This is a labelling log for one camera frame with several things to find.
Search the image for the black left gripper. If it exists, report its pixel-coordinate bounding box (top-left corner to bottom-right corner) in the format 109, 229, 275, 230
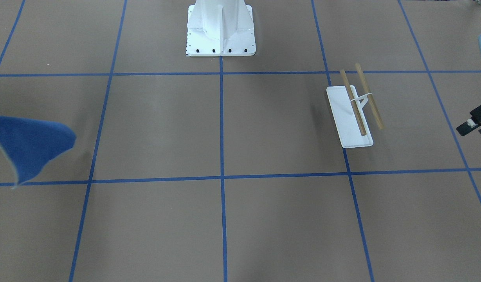
456, 105, 481, 136

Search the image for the blue microfiber towel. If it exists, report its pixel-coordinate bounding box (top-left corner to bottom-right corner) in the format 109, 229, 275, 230
0, 116, 76, 189

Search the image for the rear wooden rack bar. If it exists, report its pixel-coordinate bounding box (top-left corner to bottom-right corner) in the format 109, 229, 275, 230
355, 63, 385, 130

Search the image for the wooden rack bar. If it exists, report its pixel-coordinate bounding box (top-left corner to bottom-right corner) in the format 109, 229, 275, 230
355, 63, 385, 130
339, 69, 367, 136

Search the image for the front wooden rack bar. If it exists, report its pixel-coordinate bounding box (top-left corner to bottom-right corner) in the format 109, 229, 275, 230
339, 69, 367, 136

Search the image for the white rack base tray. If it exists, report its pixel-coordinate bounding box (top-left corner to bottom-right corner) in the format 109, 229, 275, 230
326, 85, 373, 148

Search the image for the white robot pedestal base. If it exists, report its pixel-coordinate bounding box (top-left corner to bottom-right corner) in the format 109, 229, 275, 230
186, 0, 256, 57

